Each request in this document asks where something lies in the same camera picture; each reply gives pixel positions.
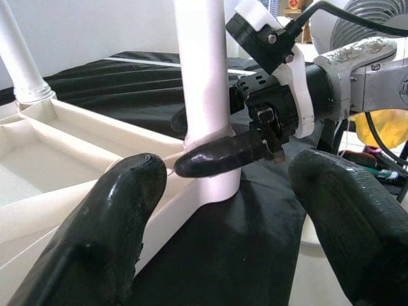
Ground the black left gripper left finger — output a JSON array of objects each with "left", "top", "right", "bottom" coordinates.
[{"left": 6, "top": 152, "right": 168, "bottom": 306}]

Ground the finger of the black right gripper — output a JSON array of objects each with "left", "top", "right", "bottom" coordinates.
[
  {"left": 174, "top": 131, "right": 279, "bottom": 179},
  {"left": 170, "top": 85, "right": 250, "bottom": 140}
]

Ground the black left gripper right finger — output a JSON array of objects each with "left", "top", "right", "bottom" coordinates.
[{"left": 288, "top": 149, "right": 408, "bottom": 306}]

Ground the white plastic table leg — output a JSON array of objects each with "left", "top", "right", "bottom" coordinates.
[
  {"left": 173, "top": 0, "right": 231, "bottom": 143},
  {"left": 0, "top": 0, "right": 57, "bottom": 105}
]

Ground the white plastic children table top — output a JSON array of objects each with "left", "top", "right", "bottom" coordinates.
[{"left": 0, "top": 96, "right": 242, "bottom": 279}]

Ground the black low metal rack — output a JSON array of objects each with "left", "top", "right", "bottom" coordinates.
[{"left": 317, "top": 117, "right": 408, "bottom": 204}]

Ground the green and white gadget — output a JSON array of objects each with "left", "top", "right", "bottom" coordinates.
[{"left": 370, "top": 168, "right": 400, "bottom": 182}]

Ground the red and black gadget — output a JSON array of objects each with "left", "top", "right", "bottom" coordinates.
[{"left": 343, "top": 152, "right": 376, "bottom": 166}]

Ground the yellow plastic object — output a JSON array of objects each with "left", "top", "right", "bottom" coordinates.
[{"left": 349, "top": 109, "right": 408, "bottom": 150}]

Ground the blue striped white appliance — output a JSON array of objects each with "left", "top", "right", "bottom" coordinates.
[{"left": 263, "top": 0, "right": 281, "bottom": 17}]

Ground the white pedestal fan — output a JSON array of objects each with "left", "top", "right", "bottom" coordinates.
[{"left": 300, "top": 0, "right": 408, "bottom": 256}]

